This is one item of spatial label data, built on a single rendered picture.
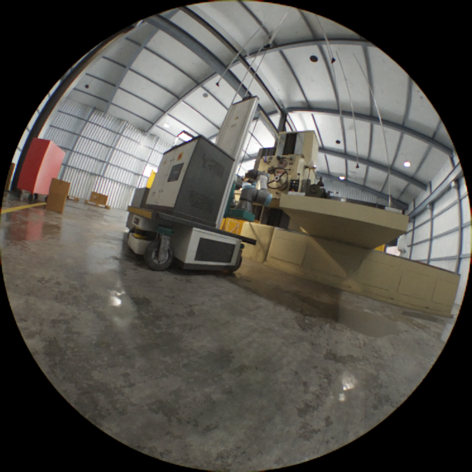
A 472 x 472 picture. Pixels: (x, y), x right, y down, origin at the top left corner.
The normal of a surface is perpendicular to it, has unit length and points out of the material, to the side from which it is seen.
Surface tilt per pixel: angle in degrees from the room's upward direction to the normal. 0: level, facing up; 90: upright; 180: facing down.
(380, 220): 90
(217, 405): 0
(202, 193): 90
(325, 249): 90
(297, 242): 90
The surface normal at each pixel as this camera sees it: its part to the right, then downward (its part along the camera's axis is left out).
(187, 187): 0.75, 0.20
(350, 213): -0.58, -0.16
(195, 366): 0.26, -0.97
